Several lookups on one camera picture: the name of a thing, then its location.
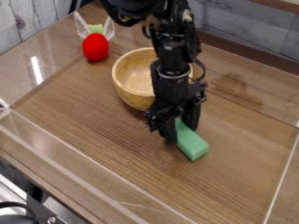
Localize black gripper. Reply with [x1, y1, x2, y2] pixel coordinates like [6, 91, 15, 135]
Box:
[146, 59, 207, 144]

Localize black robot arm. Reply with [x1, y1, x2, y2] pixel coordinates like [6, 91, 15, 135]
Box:
[99, 0, 207, 144]

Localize red toy strawberry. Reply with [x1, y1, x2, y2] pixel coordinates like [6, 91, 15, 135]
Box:
[82, 24, 110, 62]

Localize green rectangular block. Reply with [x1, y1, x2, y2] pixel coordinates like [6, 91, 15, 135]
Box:
[175, 118, 210, 161]

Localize clear acrylic tray wall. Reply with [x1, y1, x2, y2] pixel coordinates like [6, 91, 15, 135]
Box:
[0, 18, 299, 224]

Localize black metal table bracket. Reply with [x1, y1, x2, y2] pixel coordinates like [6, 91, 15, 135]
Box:
[0, 186, 68, 224]

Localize light wooden bowl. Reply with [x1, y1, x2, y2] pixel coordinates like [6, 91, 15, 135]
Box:
[111, 46, 194, 112]

